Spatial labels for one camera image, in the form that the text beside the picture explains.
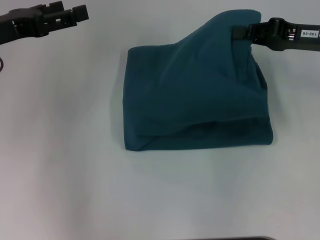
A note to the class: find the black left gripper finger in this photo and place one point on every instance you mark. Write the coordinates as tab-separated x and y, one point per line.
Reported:
81	13
56	7

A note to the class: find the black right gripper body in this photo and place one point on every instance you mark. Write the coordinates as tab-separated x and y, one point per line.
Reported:
290	35

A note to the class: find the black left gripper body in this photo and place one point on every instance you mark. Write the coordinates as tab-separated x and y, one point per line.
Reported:
20	25

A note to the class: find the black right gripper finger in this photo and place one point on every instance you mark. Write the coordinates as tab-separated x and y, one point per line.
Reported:
240	33

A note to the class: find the teal blue printed t-shirt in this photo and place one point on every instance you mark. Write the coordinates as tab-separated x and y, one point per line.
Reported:
195	95

